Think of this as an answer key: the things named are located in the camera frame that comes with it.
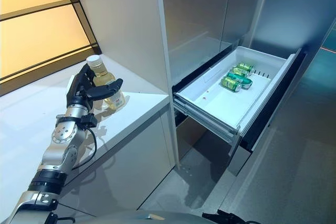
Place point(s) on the yellow juice bottle white cap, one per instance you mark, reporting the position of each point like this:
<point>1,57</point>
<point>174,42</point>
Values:
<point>102,73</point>

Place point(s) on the stainless steel fridge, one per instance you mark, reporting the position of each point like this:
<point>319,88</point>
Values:
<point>197,11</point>

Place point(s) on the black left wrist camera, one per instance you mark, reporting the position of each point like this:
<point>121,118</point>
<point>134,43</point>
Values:
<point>89,119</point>

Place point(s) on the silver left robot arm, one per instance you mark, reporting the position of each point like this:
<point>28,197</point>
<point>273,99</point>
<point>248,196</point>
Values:
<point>60,140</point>

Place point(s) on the white fridge drawer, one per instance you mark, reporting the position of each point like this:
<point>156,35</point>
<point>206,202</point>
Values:
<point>223,100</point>

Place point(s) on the grey robot torso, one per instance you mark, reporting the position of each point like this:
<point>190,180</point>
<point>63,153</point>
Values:
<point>147,218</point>

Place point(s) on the amber window dark frame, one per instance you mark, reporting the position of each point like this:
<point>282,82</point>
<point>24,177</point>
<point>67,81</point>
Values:
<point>34,24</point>

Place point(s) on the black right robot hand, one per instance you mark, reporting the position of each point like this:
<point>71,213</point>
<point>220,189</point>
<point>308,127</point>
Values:
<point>225,220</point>

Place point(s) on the teal green drink can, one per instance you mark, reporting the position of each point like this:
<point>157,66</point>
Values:
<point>241,79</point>

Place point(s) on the white counter cabinet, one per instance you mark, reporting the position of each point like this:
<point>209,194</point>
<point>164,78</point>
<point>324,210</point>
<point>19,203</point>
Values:
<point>131,119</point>

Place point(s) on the tall white cabinet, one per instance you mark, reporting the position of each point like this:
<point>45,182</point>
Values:
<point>126,24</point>

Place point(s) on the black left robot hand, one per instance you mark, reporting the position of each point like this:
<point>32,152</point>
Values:
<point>78,90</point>

